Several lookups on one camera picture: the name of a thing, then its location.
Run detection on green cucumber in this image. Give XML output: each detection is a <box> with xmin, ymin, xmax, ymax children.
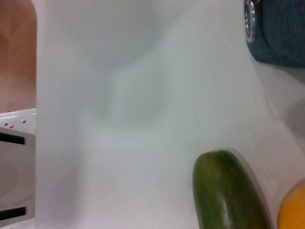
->
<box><xmin>192</xmin><ymin>149</ymin><xmax>274</xmax><ymax>229</ymax></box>

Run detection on dark teal fabric lunch bag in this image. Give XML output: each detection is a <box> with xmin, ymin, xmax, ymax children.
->
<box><xmin>243</xmin><ymin>0</ymin><xmax>305</xmax><ymax>69</ymax></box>

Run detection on orange-yellow pear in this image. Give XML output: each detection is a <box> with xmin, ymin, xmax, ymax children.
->
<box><xmin>277</xmin><ymin>180</ymin><xmax>305</xmax><ymax>229</ymax></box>

